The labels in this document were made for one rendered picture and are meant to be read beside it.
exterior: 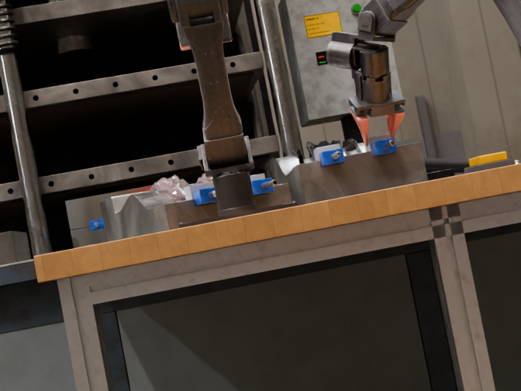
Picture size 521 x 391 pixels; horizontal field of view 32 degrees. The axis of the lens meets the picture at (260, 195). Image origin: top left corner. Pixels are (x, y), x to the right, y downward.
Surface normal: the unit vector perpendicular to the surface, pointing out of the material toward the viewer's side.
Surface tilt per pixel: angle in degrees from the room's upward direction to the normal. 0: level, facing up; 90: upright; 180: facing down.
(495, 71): 90
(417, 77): 90
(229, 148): 120
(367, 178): 90
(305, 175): 90
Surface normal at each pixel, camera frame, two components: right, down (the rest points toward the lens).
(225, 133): 0.11, 0.45
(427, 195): 0.01, -0.04
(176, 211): 0.38, -0.11
